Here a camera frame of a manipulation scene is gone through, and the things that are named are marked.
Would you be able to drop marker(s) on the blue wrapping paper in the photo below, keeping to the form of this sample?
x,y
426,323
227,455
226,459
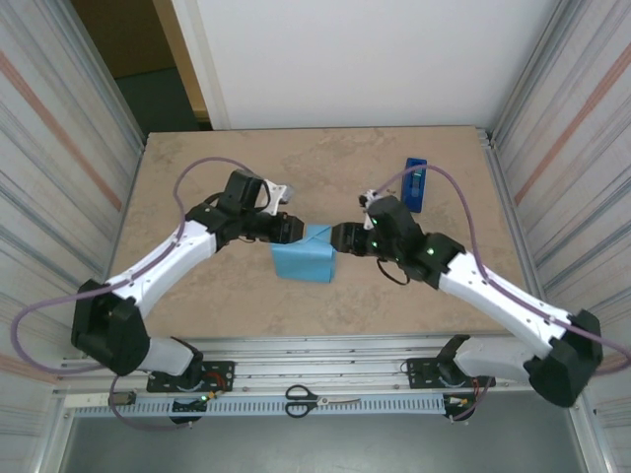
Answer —
x,y
305,258

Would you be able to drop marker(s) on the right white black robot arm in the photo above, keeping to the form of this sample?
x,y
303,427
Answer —
x,y
532,335

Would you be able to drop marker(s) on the blue tape dispenser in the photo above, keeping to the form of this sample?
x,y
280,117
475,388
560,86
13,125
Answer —
x,y
414,184

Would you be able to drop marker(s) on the tape roll in dispenser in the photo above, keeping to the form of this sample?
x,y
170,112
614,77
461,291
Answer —
x,y
416,180

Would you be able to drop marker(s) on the tan wooden door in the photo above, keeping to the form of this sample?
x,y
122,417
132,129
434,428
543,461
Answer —
x,y
178,49

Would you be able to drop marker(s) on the small black electronics module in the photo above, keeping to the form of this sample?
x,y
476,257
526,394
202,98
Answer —
x,y
456,404
189,405

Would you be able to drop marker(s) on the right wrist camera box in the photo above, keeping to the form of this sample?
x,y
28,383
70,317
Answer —
x,y
369,207

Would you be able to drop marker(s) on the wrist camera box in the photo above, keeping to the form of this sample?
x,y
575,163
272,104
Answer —
x,y
369,207
278,194

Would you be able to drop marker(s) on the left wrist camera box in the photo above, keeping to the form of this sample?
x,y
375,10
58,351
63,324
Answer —
x,y
278,194

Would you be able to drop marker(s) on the aluminium rail frame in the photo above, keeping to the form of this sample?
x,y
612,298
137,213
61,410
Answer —
x,y
320,355

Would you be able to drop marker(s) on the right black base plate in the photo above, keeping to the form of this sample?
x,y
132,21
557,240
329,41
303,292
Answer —
x,y
419,374

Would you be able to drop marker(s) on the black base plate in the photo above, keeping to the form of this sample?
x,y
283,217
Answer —
x,y
222,374
419,374

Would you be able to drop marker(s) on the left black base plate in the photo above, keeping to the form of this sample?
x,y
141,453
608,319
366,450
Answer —
x,y
222,374

